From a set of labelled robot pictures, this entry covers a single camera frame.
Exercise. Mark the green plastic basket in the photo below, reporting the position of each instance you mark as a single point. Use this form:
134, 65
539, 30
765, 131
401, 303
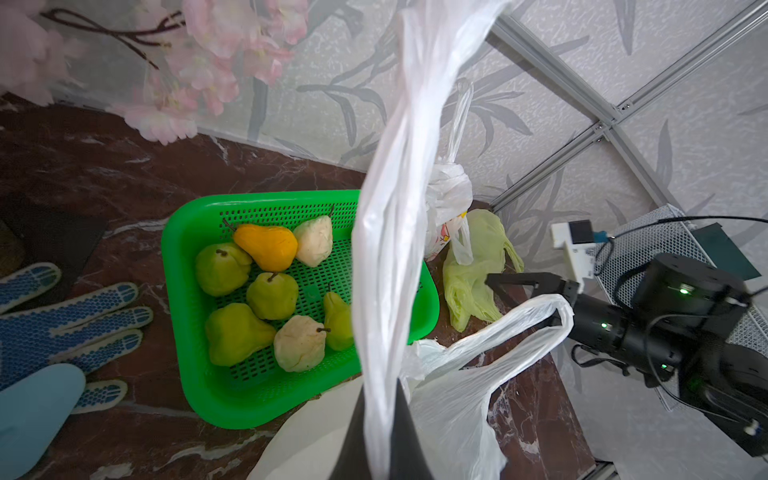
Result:
256, 390

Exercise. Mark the pink cherry blossom tree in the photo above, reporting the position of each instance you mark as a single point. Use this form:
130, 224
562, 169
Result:
197, 55

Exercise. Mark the green pear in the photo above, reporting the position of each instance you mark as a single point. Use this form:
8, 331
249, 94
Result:
222, 268

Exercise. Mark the white printed plastic bag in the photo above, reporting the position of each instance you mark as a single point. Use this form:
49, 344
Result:
449, 191

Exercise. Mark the orange pear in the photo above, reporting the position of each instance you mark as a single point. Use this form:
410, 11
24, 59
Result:
273, 248

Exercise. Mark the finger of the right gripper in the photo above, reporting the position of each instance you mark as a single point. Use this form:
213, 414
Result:
541, 282

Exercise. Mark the white wire mesh basket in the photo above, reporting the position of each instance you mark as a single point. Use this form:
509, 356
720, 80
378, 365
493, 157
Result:
660, 252

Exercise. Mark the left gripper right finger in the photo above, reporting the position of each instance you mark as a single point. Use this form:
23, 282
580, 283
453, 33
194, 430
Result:
407, 459

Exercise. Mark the light green plastic bag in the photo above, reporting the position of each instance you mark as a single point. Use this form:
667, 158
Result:
466, 292

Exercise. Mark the beige pear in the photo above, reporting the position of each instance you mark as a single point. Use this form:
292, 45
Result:
300, 344

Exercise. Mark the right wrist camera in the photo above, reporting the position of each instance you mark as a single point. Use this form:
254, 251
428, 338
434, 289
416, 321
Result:
578, 243

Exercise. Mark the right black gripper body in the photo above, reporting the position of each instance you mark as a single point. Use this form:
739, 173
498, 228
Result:
608, 334

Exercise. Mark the blue dotted work glove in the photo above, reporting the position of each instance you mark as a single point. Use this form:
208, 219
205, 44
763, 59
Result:
88, 331

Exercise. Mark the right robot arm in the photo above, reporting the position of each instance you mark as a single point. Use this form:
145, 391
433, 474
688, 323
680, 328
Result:
727, 383

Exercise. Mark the light blue toy trowel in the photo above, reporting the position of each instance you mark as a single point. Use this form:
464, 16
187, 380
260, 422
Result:
33, 411

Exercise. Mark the dark green card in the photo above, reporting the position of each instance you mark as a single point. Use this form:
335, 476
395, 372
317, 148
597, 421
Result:
724, 253

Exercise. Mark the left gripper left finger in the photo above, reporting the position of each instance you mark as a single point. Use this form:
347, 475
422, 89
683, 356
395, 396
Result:
352, 463

